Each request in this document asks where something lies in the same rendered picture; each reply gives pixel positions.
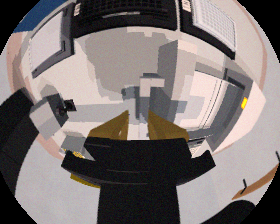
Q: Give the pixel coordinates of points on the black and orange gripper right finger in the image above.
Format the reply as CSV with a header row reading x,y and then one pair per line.
x,y
164,128

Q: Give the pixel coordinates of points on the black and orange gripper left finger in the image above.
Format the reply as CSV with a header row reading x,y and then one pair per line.
x,y
112,128

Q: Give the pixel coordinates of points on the yellow open-top bin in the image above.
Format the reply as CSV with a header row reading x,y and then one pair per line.
x,y
82,181

